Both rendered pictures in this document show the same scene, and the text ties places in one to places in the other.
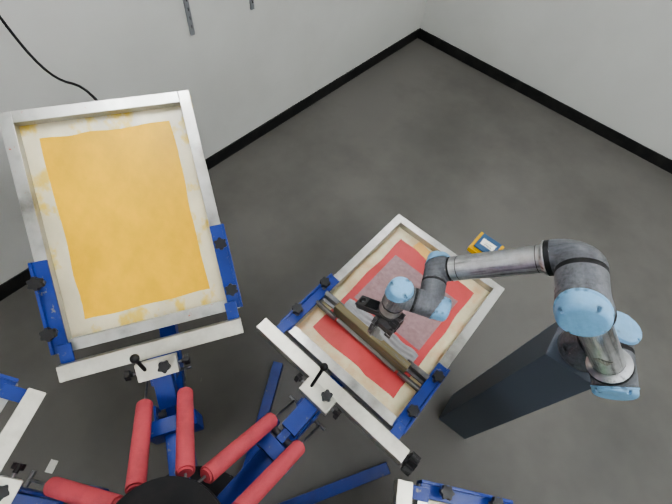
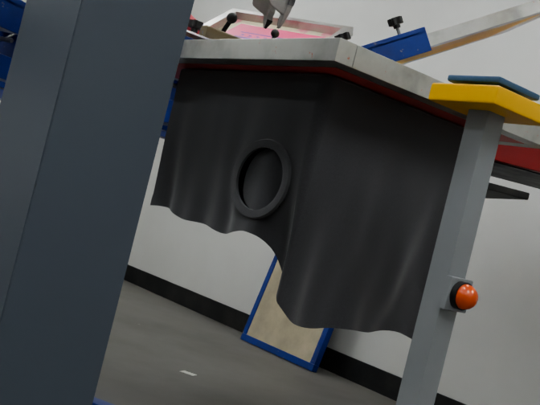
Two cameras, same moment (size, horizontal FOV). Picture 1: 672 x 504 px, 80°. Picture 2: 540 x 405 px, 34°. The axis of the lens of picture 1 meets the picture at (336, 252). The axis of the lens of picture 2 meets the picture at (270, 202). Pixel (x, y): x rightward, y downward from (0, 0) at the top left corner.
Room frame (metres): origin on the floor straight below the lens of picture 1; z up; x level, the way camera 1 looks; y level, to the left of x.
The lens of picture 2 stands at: (1.34, -2.07, 0.70)
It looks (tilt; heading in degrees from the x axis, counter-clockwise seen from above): 1 degrees up; 109
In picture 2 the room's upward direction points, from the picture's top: 14 degrees clockwise
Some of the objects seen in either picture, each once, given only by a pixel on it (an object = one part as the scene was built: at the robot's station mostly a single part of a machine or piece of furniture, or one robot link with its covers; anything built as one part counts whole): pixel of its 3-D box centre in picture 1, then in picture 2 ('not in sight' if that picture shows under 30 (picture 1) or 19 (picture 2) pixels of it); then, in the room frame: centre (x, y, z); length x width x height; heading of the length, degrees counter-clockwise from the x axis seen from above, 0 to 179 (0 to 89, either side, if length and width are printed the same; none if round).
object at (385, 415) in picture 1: (398, 308); (315, 91); (0.75, -0.30, 0.97); 0.79 x 0.58 x 0.04; 147
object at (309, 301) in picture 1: (310, 303); not in sight; (0.71, 0.07, 0.98); 0.30 x 0.05 x 0.07; 147
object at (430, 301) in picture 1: (431, 300); not in sight; (0.57, -0.31, 1.42); 0.11 x 0.11 x 0.08; 81
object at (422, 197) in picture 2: not in sight; (385, 222); (1.00, -0.46, 0.74); 0.45 x 0.03 x 0.43; 57
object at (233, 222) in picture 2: not in sight; (238, 167); (0.70, -0.48, 0.77); 0.46 x 0.09 x 0.36; 147
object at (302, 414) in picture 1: (305, 410); not in sight; (0.28, 0.01, 1.02); 0.17 x 0.06 x 0.05; 147
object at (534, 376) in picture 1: (502, 392); (52, 226); (0.60, -0.89, 0.60); 0.18 x 0.18 x 1.20; 61
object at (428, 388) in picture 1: (420, 398); not in sight; (0.40, -0.40, 0.98); 0.30 x 0.05 x 0.07; 147
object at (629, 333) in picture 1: (610, 334); not in sight; (0.59, -0.89, 1.37); 0.13 x 0.12 x 0.14; 171
